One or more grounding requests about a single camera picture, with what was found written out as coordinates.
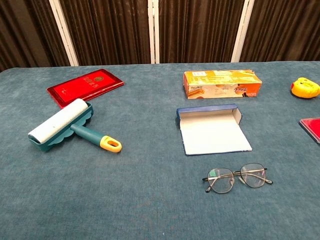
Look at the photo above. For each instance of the shiny red booklet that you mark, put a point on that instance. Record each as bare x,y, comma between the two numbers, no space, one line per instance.
82,86

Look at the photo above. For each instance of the red ink pad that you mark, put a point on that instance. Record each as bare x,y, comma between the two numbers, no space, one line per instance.
312,128

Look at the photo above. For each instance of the yellow duck tape measure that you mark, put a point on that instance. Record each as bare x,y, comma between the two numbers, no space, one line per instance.
306,88

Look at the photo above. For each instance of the blue cardboard glasses case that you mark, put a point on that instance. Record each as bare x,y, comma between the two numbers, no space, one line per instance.
212,135

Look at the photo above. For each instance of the metal-frame eyeglasses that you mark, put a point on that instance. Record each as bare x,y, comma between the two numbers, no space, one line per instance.
252,175

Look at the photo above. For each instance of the orange cardboard box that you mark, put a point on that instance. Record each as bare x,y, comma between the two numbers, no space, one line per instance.
220,85

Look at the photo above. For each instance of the teal table cloth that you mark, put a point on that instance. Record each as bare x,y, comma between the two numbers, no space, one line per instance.
150,187

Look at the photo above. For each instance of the cream slotted metal rail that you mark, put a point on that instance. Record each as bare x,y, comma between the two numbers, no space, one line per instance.
63,32
241,30
150,30

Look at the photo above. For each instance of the brown pleated curtain panel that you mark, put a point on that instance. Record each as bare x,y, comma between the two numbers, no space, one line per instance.
197,30
25,30
107,30
282,30

